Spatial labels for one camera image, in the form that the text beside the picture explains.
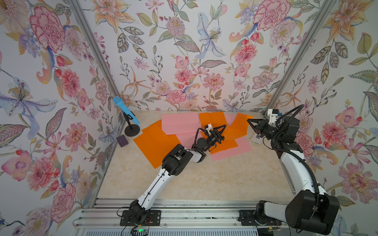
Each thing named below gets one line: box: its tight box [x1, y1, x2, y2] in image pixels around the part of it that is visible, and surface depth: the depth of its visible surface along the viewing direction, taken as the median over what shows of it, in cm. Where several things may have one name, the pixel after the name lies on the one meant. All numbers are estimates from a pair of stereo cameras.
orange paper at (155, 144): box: [132, 119, 182, 170], surface depth 108 cm
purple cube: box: [116, 134, 129, 148], surface depth 102 cm
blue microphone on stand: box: [112, 95, 141, 126], surface depth 92 cm
